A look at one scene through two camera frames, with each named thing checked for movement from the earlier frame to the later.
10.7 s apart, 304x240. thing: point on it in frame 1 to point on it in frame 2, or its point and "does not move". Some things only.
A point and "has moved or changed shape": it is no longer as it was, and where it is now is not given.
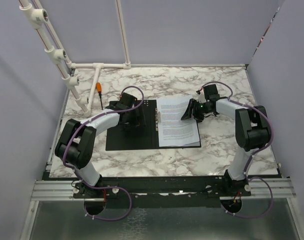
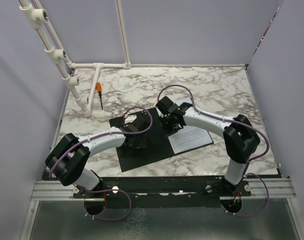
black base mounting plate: (161, 191) does not move
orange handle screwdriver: (98, 86) does not move
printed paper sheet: (173, 131) has moved or changed shape
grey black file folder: (145, 136) has moved or changed shape
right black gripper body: (200, 109) to (168, 126)
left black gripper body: (132, 120) to (139, 143)
